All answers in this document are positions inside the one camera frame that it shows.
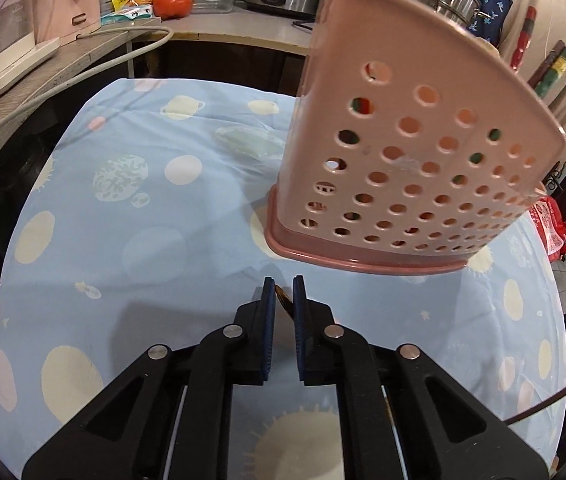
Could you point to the red tomato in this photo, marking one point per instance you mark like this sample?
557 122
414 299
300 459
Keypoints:
172 4

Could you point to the pink kitchen appliance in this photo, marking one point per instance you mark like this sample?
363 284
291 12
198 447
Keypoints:
33 15

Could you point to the blue patterned cloth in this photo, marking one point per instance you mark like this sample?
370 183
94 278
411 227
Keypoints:
493 5

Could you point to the wooden counter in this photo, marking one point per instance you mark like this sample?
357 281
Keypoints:
243 27

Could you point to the gold flower spoon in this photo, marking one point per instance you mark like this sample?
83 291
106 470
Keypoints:
285 305

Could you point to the green chopstick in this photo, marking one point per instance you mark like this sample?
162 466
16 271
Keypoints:
560 62

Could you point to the red plastic bag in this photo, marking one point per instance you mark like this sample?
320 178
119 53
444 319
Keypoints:
553 230

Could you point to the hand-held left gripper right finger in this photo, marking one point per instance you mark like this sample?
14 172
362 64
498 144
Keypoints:
299 330

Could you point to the pink perforated utensil basket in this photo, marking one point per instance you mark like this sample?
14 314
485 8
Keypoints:
413 160

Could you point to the beige curtain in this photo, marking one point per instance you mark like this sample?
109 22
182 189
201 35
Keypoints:
563 10

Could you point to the blue planet print tablecloth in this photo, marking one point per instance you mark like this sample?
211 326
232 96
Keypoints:
138 260

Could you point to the brown chopstick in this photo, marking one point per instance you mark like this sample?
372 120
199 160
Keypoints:
545 67

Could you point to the tissue pack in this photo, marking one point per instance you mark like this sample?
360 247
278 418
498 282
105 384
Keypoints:
130 16

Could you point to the bright red chopstick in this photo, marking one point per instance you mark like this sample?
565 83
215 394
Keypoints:
525 35

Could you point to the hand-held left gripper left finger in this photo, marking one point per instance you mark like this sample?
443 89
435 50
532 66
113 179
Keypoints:
268 330

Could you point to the clear glass food container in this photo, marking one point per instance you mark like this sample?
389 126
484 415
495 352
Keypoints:
213 0

